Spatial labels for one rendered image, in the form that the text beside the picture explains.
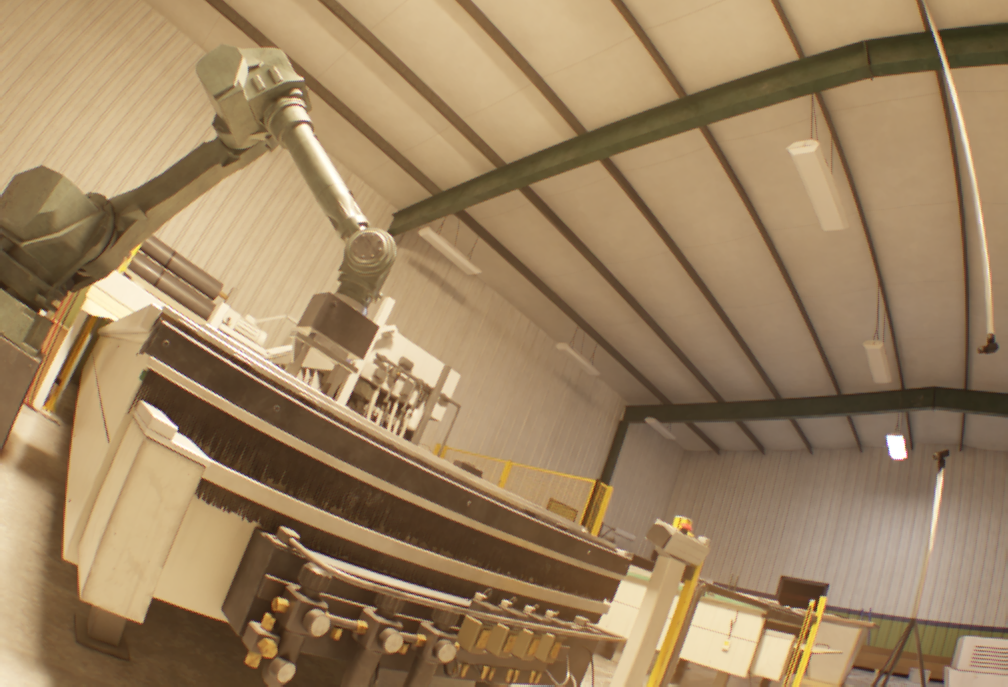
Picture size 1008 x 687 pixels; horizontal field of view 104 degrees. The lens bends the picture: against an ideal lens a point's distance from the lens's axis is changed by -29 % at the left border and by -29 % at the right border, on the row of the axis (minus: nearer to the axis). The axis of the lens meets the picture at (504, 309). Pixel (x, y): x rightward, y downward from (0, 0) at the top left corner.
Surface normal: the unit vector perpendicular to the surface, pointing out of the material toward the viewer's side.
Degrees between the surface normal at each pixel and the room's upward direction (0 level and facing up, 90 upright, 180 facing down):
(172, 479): 90
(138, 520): 90
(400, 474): 90
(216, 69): 90
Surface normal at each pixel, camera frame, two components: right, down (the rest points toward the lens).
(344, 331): 0.68, -0.04
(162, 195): 0.20, -0.48
